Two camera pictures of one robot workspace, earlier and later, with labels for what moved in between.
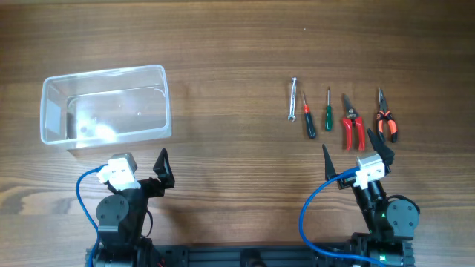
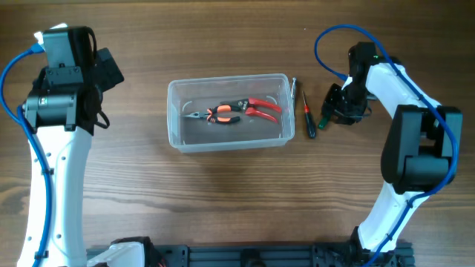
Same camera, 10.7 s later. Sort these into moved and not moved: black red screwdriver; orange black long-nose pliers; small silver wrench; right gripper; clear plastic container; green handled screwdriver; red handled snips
Moved: red handled snips; orange black long-nose pliers; green handled screwdriver; right gripper; clear plastic container
Not moved: small silver wrench; black red screwdriver
